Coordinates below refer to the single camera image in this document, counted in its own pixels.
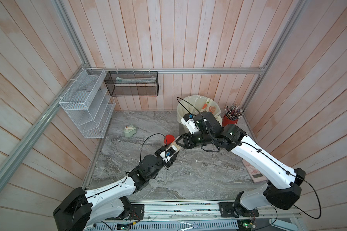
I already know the green small box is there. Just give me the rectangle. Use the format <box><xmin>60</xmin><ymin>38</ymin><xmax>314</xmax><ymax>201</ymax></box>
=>
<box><xmin>123</xmin><ymin>125</ymin><xmax>137</xmax><ymax>138</ymax></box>

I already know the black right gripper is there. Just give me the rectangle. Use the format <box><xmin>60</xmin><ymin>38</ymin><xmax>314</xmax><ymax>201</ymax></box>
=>
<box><xmin>175</xmin><ymin>131</ymin><xmax>215</xmax><ymax>151</ymax></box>

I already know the black wire mesh basket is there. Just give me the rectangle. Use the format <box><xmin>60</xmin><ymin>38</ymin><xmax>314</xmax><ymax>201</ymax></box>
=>
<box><xmin>104</xmin><ymin>70</ymin><xmax>159</xmax><ymax>97</ymax></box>

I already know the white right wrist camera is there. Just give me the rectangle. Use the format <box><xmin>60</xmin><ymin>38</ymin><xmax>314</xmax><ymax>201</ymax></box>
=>
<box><xmin>180</xmin><ymin>113</ymin><xmax>199</xmax><ymax>134</ymax></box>

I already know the grey trash bin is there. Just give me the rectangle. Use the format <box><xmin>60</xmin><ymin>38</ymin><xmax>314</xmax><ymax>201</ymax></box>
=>
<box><xmin>178</xmin><ymin>123</ymin><xmax>189</xmax><ymax>135</ymax></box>

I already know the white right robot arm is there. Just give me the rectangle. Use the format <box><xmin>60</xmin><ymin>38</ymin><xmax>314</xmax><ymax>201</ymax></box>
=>
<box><xmin>180</xmin><ymin>112</ymin><xmax>306</xmax><ymax>211</ymax></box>

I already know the small oatmeal jar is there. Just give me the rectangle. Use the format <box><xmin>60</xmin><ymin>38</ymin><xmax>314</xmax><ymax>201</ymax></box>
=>
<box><xmin>172</xmin><ymin>136</ymin><xmax>182</xmax><ymax>152</ymax></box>

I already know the red pencil cup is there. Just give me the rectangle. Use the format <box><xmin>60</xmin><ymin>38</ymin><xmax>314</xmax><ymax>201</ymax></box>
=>
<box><xmin>222</xmin><ymin>116</ymin><xmax>238</xmax><ymax>127</ymax></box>

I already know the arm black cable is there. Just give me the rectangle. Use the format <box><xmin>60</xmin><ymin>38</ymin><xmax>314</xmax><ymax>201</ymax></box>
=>
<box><xmin>139</xmin><ymin>132</ymin><xmax>167</xmax><ymax>162</ymax></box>
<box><xmin>176</xmin><ymin>97</ymin><xmax>206</xmax><ymax>119</ymax></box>

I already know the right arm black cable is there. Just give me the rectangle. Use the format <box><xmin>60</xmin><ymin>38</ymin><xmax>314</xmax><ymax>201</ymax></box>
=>
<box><xmin>176</xmin><ymin>97</ymin><xmax>206</xmax><ymax>119</ymax></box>

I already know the colored pencils bunch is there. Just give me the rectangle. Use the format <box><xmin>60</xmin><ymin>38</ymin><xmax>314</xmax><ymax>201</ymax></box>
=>
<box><xmin>225</xmin><ymin>104</ymin><xmax>243</xmax><ymax>121</ymax></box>

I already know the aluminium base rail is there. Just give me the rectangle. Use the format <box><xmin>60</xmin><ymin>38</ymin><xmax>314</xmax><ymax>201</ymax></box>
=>
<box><xmin>85</xmin><ymin>200</ymin><xmax>302</xmax><ymax>227</ymax></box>

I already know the cream trash bag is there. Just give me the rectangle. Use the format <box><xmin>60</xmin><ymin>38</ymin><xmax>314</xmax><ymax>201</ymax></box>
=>
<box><xmin>176</xmin><ymin>95</ymin><xmax>222</xmax><ymax>124</ymax></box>

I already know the red lidded oatmeal jar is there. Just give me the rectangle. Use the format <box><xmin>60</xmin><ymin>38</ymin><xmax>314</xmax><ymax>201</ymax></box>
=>
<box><xmin>163</xmin><ymin>135</ymin><xmax>175</xmax><ymax>145</ymax></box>

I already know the wide oatmeal jar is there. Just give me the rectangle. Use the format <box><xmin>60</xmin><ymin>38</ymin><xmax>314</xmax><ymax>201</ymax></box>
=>
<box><xmin>193</xmin><ymin>153</ymin><xmax>204</xmax><ymax>164</ymax></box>

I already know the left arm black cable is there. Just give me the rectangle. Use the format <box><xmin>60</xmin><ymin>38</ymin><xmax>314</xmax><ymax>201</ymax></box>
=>
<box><xmin>139</xmin><ymin>132</ymin><xmax>167</xmax><ymax>162</ymax></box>

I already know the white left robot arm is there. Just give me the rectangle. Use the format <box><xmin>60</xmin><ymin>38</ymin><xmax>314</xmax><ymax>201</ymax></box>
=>
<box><xmin>53</xmin><ymin>143</ymin><xmax>181</xmax><ymax>231</ymax></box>

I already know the white wire mesh shelf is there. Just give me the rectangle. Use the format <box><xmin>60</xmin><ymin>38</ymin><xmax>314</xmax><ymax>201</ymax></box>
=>
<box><xmin>60</xmin><ymin>68</ymin><xmax>116</xmax><ymax>139</ymax></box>

